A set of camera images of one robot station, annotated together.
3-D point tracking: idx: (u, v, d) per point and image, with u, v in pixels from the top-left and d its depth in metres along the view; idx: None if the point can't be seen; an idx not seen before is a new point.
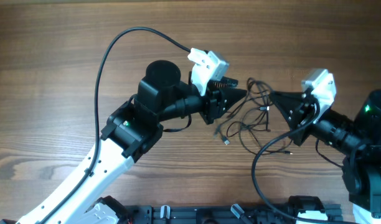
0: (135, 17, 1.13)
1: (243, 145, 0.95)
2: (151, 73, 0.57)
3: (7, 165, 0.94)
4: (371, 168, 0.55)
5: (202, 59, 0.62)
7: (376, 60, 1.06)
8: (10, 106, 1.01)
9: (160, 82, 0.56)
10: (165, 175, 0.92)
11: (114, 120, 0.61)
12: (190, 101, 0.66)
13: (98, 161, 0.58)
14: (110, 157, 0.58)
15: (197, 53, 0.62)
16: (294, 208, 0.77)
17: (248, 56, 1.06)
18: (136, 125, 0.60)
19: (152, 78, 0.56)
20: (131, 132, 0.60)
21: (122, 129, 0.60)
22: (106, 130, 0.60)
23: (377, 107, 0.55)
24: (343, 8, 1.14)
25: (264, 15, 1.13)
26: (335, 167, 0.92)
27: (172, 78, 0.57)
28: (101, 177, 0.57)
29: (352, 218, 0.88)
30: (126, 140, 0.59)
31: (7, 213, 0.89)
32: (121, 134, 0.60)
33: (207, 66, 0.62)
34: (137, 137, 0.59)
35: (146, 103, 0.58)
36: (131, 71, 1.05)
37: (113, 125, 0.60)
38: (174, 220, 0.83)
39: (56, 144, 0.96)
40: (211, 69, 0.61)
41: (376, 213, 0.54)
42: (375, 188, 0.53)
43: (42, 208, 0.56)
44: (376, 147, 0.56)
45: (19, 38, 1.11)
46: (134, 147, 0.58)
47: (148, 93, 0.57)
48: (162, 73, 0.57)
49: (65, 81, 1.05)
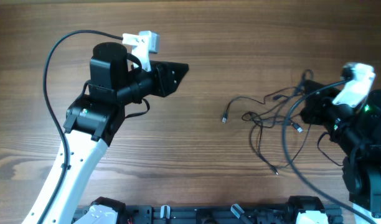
0: (135, 17, 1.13)
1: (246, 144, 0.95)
2: (98, 52, 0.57)
3: (7, 165, 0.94)
4: (371, 168, 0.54)
5: (137, 40, 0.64)
7: (376, 60, 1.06)
8: (10, 106, 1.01)
9: (109, 56, 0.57)
10: (165, 175, 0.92)
11: (71, 111, 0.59)
12: (143, 83, 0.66)
13: (70, 154, 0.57)
14: (81, 147, 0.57)
15: (130, 38, 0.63)
16: (294, 208, 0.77)
17: (248, 56, 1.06)
18: (96, 109, 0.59)
19: (102, 56, 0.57)
20: (92, 116, 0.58)
21: (83, 116, 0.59)
22: (69, 123, 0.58)
23: (376, 106, 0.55)
24: (343, 8, 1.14)
25: (264, 15, 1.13)
26: (335, 167, 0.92)
27: (119, 51, 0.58)
28: (80, 167, 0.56)
29: (353, 218, 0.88)
30: (90, 125, 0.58)
31: (7, 213, 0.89)
32: (83, 121, 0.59)
33: (142, 41, 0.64)
34: (101, 119, 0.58)
35: (101, 83, 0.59)
36: None
37: (73, 116, 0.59)
38: (173, 220, 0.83)
39: (56, 144, 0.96)
40: (145, 41, 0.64)
41: (376, 213, 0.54)
42: (375, 188, 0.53)
43: (32, 214, 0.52)
44: (376, 147, 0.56)
45: (19, 38, 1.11)
46: (101, 127, 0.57)
47: (100, 70, 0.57)
48: (108, 50, 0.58)
49: (65, 81, 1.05)
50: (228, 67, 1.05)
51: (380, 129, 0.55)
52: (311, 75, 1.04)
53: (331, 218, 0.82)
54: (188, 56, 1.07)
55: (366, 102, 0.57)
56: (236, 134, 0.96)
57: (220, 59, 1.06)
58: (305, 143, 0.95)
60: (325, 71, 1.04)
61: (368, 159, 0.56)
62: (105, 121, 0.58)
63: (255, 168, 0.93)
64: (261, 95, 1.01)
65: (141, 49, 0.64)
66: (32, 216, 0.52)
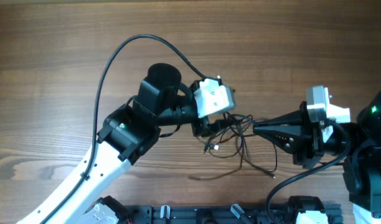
0: (136, 17, 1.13)
1: (242, 145, 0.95)
2: (153, 73, 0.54)
3: (7, 165, 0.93)
4: (371, 169, 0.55)
5: (214, 93, 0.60)
7: (376, 60, 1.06)
8: (10, 106, 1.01)
9: (161, 81, 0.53)
10: (165, 175, 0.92)
11: (110, 122, 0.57)
12: (187, 111, 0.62)
13: (93, 165, 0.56)
14: (106, 161, 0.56)
15: (213, 86, 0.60)
16: (294, 208, 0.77)
17: (248, 56, 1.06)
18: (133, 127, 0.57)
19: (155, 79, 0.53)
20: (126, 134, 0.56)
21: (118, 130, 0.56)
22: (103, 132, 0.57)
23: None
24: (343, 8, 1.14)
25: (264, 15, 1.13)
26: (335, 168, 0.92)
27: (174, 78, 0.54)
28: (99, 181, 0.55)
29: (352, 218, 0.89)
30: (123, 142, 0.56)
31: (7, 213, 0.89)
32: (118, 136, 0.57)
33: (216, 101, 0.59)
34: (134, 140, 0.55)
35: (146, 103, 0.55)
36: (131, 71, 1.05)
37: (109, 127, 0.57)
38: (173, 220, 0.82)
39: (56, 144, 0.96)
40: (219, 107, 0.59)
41: (375, 213, 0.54)
42: (374, 188, 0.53)
43: (38, 212, 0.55)
44: (380, 149, 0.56)
45: (19, 38, 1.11)
46: (131, 149, 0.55)
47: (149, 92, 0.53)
48: (164, 74, 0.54)
49: (65, 81, 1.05)
50: (227, 68, 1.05)
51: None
52: (311, 75, 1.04)
53: (331, 219, 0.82)
54: (188, 56, 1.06)
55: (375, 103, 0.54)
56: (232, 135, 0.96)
57: (220, 59, 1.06)
58: None
60: (325, 71, 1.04)
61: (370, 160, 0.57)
62: (137, 144, 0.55)
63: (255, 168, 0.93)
64: (261, 95, 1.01)
65: (210, 105, 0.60)
66: (38, 214, 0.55)
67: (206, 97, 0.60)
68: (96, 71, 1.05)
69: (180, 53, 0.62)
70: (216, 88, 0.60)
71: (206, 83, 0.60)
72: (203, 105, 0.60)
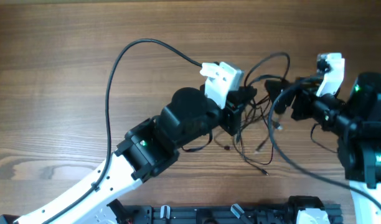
0: (136, 17, 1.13)
1: (238, 145, 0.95)
2: (178, 101, 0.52)
3: (7, 165, 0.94)
4: (365, 144, 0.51)
5: (216, 72, 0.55)
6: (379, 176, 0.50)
7: (376, 60, 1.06)
8: (10, 106, 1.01)
9: (185, 111, 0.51)
10: (165, 175, 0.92)
11: (132, 136, 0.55)
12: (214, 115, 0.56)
13: (106, 177, 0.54)
14: (117, 175, 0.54)
15: (210, 68, 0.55)
16: (294, 208, 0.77)
17: (249, 56, 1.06)
18: (153, 147, 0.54)
19: (178, 107, 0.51)
20: (145, 152, 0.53)
21: (139, 147, 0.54)
22: (122, 147, 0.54)
23: (365, 86, 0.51)
24: (343, 8, 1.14)
25: (264, 15, 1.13)
26: (335, 168, 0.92)
27: (199, 107, 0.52)
28: (106, 195, 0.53)
29: (354, 219, 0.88)
30: (140, 161, 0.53)
31: (7, 213, 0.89)
32: (137, 153, 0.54)
33: (223, 78, 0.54)
34: (150, 160, 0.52)
35: (167, 128, 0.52)
36: (131, 71, 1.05)
37: (131, 142, 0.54)
38: (173, 220, 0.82)
39: (56, 144, 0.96)
40: (228, 81, 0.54)
41: (371, 185, 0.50)
42: (368, 161, 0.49)
43: (43, 211, 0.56)
44: (367, 124, 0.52)
45: (19, 38, 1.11)
46: (145, 169, 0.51)
47: (170, 119, 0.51)
48: (190, 99, 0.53)
49: (65, 81, 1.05)
50: None
51: (368, 106, 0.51)
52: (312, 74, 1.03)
53: (332, 219, 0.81)
54: (187, 56, 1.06)
55: (357, 83, 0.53)
56: (229, 135, 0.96)
57: (220, 58, 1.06)
58: (305, 142, 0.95)
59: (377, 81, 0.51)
60: None
61: (362, 137, 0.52)
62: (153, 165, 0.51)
63: (256, 167, 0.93)
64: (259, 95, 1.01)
65: (222, 86, 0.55)
66: (42, 213, 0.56)
67: (218, 84, 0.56)
68: (96, 71, 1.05)
69: (183, 55, 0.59)
70: (216, 68, 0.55)
71: (203, 71, 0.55)
72: (218, 92, 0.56)
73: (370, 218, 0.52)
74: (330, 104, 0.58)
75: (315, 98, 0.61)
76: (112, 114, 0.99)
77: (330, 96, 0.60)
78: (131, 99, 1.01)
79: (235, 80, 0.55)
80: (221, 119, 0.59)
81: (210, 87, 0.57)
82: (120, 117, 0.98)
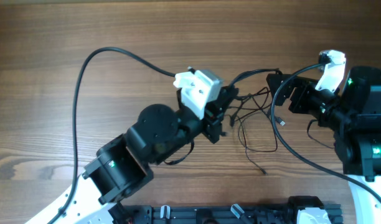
0: (136, 17, 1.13)
1: (243, 144, 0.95)
2: (143, 121, 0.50)
3: (7, 165, 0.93)
4: (360, 137, 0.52)
5: (192, 83, 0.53)
6: (376, 168, 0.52)
7: (376, 60, 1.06)
8: (10, 106, 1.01)
9: (150, 133, 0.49)
10: (165, 175, 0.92)
11: (101, 156, 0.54)
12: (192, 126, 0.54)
13: (73, 201, 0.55)
14: (84, 200, 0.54)
15: (185, 78, 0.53)
16: (294, 208, 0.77)
17: (249, 56, 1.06)
18: (122, 168, 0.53)
19: (144, 129, 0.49)
20: (115, 174, 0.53)
21: (108, 168, 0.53)
22: (90, 168, 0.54)
23: (358, 78, 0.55)
24: (343, 8, 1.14)
25: (264, 15, 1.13)
26: (335, 168, 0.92)
27: (167, 129, 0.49)
28: (75, 219, 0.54)
29: (353, 218, 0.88)
30: (110, 182, 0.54)
31: (7, 213, 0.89)
32: (106, 173, 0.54)
33: (200, 90, 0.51)
34: (119, 183, 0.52)
35: (134, 150, 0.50)
36: (131, 71, 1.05)
37: (98, 163, 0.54)
38: (173, 220, 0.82)
39: (56, 144, 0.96)
40: (205, 93, 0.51)
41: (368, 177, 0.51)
42: (365, 153, 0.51)
43: None
44: (363, 117, 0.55)
45: (19, 38, 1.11)
46: (112, 194, 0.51)
47: (136, 141, 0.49)
48: (157, 119, 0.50)
49: (65, 81, 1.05)
50: (227, 67, 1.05)
51: (362, 99, 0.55)
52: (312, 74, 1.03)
53: (331, 219, 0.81)
54: (187, 56, 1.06)
55: (349, 76, 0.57)
56: (236, 134, 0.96)
57: (220, 58, 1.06)
58: (305, 142, 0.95)
59: (368, 74, 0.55)
60: None
61: (358, 129, 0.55)
62: (121, 188, 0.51)
63: (258, 167, 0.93)
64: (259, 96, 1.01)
65: (198, 98, 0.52)
66: None
67: (195, 96, 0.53)
68: (96, 71, 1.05)
69: (153, 66, 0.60)
70: (192, 78, 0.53)
71: (177, 82, 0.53)
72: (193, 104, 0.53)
73: (370, 211, 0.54)
74: (326, 98, 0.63)
75: (313, 91, 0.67)
76: (112, 114, 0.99)
77: (329, 92, 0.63)
78: (131, 99, 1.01)
79: (211, 92, 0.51)
80: (200, 129, 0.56)
81: (187, 99, 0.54)
82: (120, 117, 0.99)
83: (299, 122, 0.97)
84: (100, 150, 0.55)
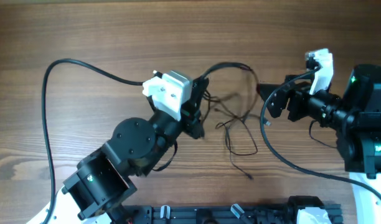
0: (135, 17, 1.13)
1: (226, 144, 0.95)
2: (120, 136, 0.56)
3: (7, 165, 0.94)
4: (363, 134, 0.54)
5: (162, 88, 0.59)
6: (378, 165, 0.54)
7: (375, 60, 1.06)
8: (10, 106, 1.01)
9: (126, 149, 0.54)
10: (165, 175, 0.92)
11: (79, 172, 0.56)
12: (169, 131, 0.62)
13: (53, 216, 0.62)
14: (66, 213, 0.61)
15: (154, 84, 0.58)
16: (294, 207, 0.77)
17: (248, 56, 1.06)
18: (101, 182, 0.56)
19: (121, 145, 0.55)
20: (93, 190, 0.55)
21: (86, 183, 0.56)
22: (69, 183, 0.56)
23: (362, 76, 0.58)
24: (343, 8, 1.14)
25: (264, 15, 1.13)
26: (335, 168, 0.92)
27: (142, 145, 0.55)
28: None
29: (353, 218, 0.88)
30: (89, 197, 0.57)
31: (8, 213, 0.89)
32: (86, 188, 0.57)
33: (172, 94, 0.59)
34: (98, 200, 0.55)
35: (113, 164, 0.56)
36: (131, 71, 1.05)
37: (77, 178, 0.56)
38: (173, 220, 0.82)
39: (56, 144, 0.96)
40: (178, 96, 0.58)
41: (370, 174, 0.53)
42: (367, 150, 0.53)
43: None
44: (365, 115, 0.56)
45: (19, 38, 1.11)
46: (92, 209, 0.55)
47: (113, 157, 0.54)
48: (133, 136, 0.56)
49: (65, 81, 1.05)
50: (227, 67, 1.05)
51: (364, 98, 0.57)
52: None
53: (332, 219, 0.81)
54: (187, 56, 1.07)
55: (354, 74, 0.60)
56: (226, 134, 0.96)
57: (220, 58, 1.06)
58: (305, 142, 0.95)
59: (375, 71, 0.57)
60: None
61: (359, 127, 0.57)
62: (99, 204, 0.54)
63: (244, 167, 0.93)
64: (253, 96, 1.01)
65: (172, 101, 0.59)
66: None
67: (169, 100, 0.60)
68: (96, 71, 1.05)
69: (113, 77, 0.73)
70: (159, 83, 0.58)
71: (146, 91, 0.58)
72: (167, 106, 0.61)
73: (370, 210, 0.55)
74: (325, 100, 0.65)
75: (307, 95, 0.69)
76: (112, 114, 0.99)
77: (322, 91, 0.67)
78: (131, 99, 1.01)
79: (183, 93, 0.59)
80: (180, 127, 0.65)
81: (160, 102, 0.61)
82: (120, 117, 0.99)
83: (299, 122, 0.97)
84: (80, 163, 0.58)
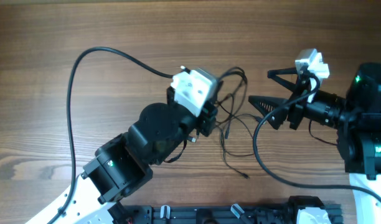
0: (135, 17, 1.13)
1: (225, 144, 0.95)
2: (144, 119, 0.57)
3: (7, 165, 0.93)
4: (364, 135, 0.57)
5: (188, 83, 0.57)
6: (378, 167, 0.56)
7: (375, 60, 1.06)
8: (10, 106, 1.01)
9: (150, 132, 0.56)
10: (165, 175, 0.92)
11: (100, 156, 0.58)
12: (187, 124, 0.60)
13: (72, 201, 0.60)
14: (83, 200, 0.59)
15: (182, 78, 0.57)
16: (294, 208, 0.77)
17: (248, 56, 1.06)
18: (122, 167, 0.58)
19: (144, 127, 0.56)
20: (113, 173, 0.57)
21: (108, 168, 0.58)
22: (89, 168, 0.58)
23: (367, 76, 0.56)
24: (343, 8, 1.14)
25: (264, 15, 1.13)
26: (335, 168, 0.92)
27: (165, 129, 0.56)
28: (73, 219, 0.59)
29: (353, 218, 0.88)
30: (109, 181, 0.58)
31: (7, 213, 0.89)
32: (105, 173, 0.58)
33: (198, 90, 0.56)
34: (119, 183, 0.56)
35: (136, 148, 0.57)
36: (131, 71, 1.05)
37: (98, 162, 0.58)
38: (173, 221, 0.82)
39: (56, 144, 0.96)
40: (204, 92, 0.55)
41: (371, 175, 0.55)
42: (368, 152, 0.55)
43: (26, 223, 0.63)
44: (367, 116, 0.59)
45: (19, 38, 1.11)
46: (112, 193, 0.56)
47: (138, 140, 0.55)
48: (156, 119, 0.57)
49: (65, 81, 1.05)
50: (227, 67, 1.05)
51: (369, 99, 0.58)
52: None
53: (332, 219, 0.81)
54: (187, 56, 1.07)
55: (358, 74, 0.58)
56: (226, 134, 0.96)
57: (220, 58, 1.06)
58: (305, 142, 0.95)
59: (378, 72, 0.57)
60: None
61: (361, 128, 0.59)
62: (120, 188, 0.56)
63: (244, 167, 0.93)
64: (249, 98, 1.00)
65: (197, 96, 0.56)
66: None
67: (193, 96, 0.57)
68: (96, 71, 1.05)
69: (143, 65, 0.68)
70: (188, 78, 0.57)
71: (175, 84, 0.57)
72: (192, 101, 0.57)
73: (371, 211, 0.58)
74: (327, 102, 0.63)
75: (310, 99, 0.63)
76: (112, 114, 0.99)
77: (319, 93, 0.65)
78: (131, 99, 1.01)
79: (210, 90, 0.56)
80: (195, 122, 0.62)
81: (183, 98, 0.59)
82: (120, 117, 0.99)
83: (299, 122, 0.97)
84: (98, 151, 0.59)
